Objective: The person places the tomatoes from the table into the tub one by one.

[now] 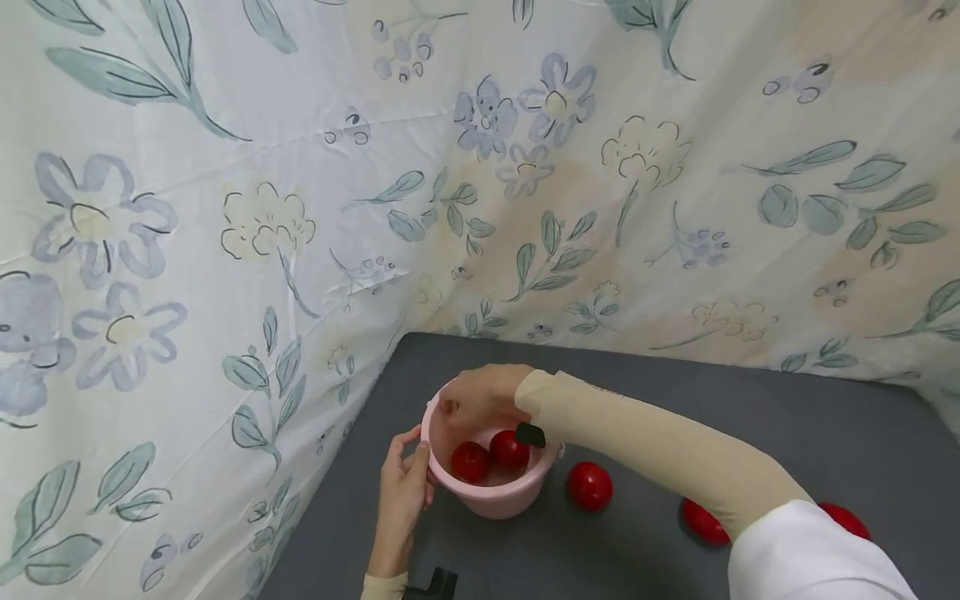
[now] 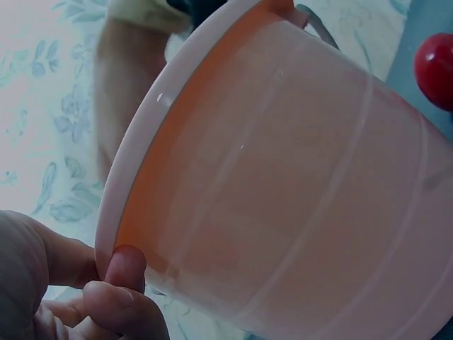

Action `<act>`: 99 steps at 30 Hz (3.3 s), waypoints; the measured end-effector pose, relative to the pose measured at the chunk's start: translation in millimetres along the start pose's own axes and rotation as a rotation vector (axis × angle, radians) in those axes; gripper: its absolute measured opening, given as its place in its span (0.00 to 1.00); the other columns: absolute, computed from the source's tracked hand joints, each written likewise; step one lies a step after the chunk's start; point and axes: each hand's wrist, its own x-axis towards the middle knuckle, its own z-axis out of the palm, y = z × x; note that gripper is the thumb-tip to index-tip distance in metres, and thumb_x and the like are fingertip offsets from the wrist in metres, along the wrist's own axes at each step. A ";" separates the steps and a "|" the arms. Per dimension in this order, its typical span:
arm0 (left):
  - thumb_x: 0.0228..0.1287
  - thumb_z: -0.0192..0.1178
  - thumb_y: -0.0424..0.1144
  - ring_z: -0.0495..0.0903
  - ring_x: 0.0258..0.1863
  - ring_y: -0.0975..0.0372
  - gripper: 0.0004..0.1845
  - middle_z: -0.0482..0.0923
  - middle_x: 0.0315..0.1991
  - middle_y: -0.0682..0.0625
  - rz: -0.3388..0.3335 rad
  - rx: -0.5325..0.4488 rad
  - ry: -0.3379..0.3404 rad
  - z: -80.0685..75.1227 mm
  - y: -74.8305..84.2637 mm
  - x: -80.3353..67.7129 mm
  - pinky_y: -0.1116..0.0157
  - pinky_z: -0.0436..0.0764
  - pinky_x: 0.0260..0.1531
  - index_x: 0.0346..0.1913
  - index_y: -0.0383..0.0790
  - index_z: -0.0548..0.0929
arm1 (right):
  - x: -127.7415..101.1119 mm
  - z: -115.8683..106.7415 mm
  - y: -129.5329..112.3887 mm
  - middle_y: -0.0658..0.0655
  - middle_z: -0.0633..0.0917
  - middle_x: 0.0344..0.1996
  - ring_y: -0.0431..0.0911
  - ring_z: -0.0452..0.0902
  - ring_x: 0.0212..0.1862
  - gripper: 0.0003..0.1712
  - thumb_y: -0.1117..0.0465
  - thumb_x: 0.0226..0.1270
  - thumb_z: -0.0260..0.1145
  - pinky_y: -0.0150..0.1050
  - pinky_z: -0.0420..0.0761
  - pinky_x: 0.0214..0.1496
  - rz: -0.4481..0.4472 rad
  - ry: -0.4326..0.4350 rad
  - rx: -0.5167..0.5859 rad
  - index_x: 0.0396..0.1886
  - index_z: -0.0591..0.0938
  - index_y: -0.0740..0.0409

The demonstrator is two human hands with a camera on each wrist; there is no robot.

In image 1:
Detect person's right hand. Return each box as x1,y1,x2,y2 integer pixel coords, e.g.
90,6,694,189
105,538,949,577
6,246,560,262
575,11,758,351
437,363,538,444

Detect person's left hand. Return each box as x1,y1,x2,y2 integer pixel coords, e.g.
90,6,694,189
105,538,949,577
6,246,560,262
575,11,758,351
366,425,437,579

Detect pink plastic bowl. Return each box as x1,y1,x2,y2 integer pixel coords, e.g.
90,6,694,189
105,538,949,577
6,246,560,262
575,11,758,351
419,379,564,521

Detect person's right forearm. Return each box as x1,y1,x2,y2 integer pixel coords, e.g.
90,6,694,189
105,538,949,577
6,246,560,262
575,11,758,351
514,369,921,600

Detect red tomato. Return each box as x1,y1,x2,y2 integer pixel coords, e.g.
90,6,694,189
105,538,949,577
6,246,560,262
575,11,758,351
567,461,615,513
450,441,494,485
681,497,732,547
489,429,532,472
817,502,873,541

